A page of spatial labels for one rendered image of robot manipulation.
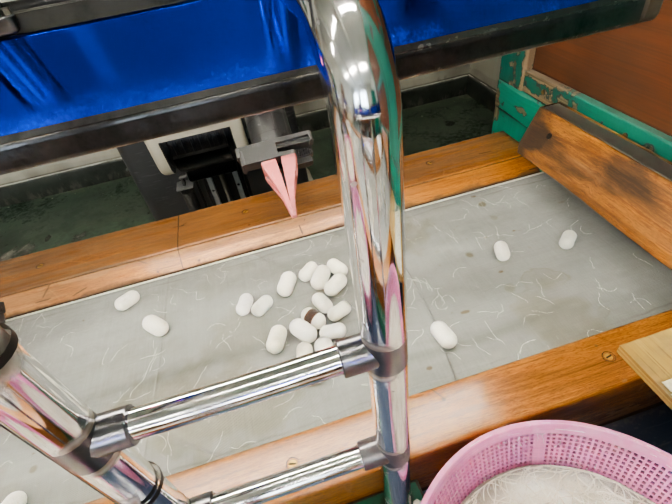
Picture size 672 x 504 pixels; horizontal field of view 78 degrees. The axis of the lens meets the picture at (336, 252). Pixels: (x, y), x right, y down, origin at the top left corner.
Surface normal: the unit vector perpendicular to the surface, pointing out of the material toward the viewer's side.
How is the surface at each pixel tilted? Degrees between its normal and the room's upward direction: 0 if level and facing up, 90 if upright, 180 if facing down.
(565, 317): 0
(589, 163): 67
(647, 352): 0
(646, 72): 89
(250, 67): 58
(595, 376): 0
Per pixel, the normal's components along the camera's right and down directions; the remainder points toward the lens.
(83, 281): 0.10, -0.07
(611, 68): -0.96, 0.26
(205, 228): -0.13, -0.73
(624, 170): -0.93, -0.04
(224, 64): 0.15, 0.14
